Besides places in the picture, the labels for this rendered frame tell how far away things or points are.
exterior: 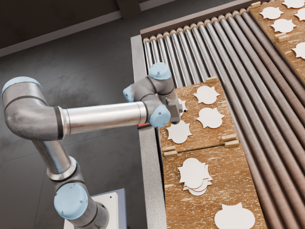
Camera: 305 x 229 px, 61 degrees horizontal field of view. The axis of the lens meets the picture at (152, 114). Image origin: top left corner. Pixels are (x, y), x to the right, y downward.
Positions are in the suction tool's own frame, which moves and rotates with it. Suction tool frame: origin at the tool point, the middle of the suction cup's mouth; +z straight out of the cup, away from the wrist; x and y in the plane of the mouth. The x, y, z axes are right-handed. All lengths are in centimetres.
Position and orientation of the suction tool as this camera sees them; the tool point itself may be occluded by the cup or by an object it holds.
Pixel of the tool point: (175, 120)
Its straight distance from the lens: 119.0
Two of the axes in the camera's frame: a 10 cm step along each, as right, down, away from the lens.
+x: -9.6, 1.3, 2.3
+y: 0.5, -7.6, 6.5
